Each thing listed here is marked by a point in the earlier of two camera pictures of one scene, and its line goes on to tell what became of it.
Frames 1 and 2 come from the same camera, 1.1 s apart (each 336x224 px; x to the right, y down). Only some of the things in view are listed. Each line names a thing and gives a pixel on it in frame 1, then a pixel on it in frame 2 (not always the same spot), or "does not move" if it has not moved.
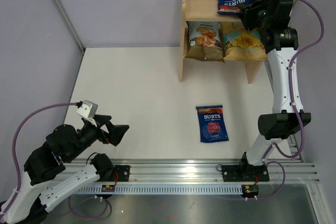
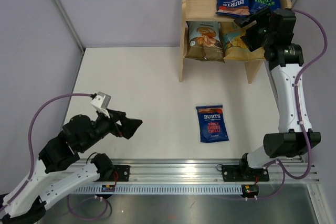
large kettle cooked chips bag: [241, 44] does not move
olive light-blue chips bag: [204, 41] does not move
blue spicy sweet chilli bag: [212, 127] does not move
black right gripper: [251, 8] → [249, 39]
